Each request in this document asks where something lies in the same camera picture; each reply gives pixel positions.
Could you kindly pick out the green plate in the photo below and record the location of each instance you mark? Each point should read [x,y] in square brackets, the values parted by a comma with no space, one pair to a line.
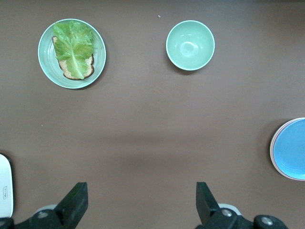
[45,62]

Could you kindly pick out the bread slice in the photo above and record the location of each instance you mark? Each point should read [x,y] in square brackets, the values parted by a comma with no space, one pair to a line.
[88,64]

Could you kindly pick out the green lettuce leaf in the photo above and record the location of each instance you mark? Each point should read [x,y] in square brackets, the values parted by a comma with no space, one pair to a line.
[71,45]

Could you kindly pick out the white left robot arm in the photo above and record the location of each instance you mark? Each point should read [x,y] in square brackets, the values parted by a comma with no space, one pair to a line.
[4,179]

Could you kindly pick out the blue plate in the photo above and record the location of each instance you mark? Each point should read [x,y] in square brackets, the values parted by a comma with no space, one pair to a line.
[293,150]

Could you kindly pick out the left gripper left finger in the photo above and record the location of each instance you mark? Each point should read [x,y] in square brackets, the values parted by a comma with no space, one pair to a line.
[74,205]

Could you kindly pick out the green bowl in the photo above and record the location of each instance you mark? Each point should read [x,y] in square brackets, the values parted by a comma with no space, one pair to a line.
[190,45]

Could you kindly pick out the beige plate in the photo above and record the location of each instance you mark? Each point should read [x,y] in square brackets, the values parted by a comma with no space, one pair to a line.
[270,148]

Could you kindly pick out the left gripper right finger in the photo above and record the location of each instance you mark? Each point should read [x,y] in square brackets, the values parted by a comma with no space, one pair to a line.
[207,207]

